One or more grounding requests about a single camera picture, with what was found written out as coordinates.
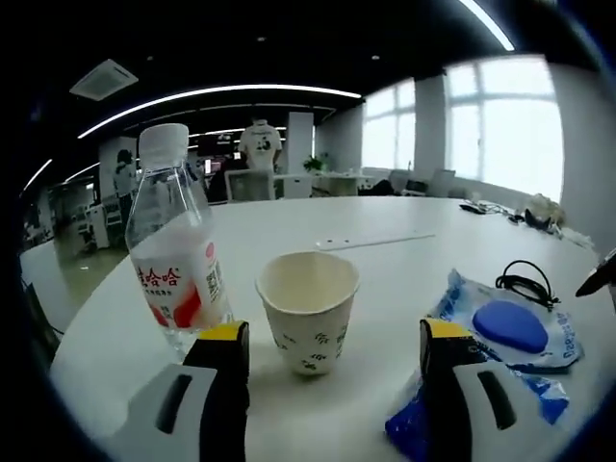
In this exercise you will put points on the clear plastic water bottle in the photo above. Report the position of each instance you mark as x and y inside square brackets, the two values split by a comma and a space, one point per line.
[173, 250]

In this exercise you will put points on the black flat device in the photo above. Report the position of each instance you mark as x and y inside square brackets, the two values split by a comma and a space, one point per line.
[472, 208]

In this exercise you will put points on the dark wall screen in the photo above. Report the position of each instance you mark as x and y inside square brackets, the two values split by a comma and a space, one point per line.
[216, 144]

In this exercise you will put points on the white power strip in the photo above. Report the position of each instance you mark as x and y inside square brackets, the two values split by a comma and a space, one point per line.
[375, 241]

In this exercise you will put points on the blue tissue packet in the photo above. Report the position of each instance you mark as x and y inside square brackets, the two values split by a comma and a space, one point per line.
[404, 426]

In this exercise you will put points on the white counter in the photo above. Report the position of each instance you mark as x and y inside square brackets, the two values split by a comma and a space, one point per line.
[332, 182]

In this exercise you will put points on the white table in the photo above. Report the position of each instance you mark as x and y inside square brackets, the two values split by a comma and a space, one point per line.
[385, 274]

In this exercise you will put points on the green potted plant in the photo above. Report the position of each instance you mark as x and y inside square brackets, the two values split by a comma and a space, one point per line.
[315, 163]

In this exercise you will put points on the ceiling air vent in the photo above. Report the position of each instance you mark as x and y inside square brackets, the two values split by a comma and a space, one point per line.
[103, 79]

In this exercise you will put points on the white ceiling light strip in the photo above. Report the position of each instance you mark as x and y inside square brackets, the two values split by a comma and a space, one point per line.
[231, 90]

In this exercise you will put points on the white chair back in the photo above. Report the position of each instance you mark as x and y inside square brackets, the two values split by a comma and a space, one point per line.
[250, 185]

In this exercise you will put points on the beige cloth pile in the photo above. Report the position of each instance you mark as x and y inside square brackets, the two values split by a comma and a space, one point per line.
[546, 204]

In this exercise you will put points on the leaf print paper cup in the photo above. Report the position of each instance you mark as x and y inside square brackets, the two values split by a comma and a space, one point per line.
[308, 317]

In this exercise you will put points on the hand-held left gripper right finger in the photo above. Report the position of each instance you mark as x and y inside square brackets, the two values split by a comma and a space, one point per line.
[447, 385]

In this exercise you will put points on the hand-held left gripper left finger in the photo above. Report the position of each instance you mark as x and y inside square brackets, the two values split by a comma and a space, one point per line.
[212, 385]

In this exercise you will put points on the wet wipes pack blue lid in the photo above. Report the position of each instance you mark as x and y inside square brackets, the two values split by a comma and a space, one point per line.
[510, 327]

